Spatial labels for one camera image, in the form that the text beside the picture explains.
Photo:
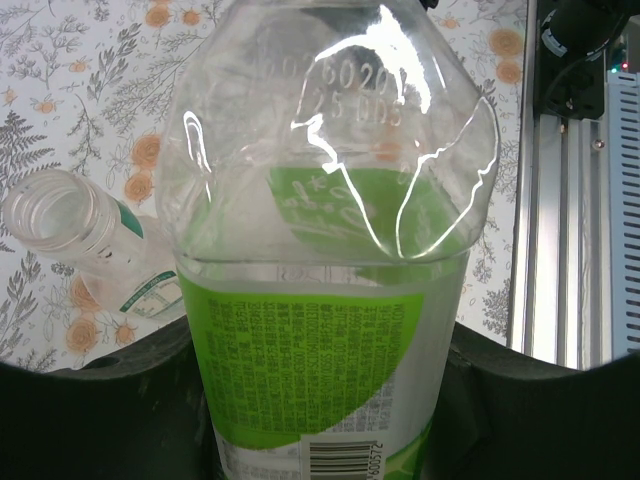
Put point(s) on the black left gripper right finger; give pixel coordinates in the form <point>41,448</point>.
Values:
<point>540,430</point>

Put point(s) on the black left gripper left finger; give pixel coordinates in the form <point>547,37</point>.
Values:
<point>90,425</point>

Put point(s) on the slim clear bottle teal label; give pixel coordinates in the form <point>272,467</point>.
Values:
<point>65,215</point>

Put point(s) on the clear bottle light green label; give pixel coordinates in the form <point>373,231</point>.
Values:
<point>320,325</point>

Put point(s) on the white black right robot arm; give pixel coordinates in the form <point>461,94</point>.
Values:
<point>585,25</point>

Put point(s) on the floral patterned tablecloth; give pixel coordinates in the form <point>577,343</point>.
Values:
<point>75,75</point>

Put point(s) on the right controller circuit board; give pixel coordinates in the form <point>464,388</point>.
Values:
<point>625,62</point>

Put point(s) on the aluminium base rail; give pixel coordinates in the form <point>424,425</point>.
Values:
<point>555,225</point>

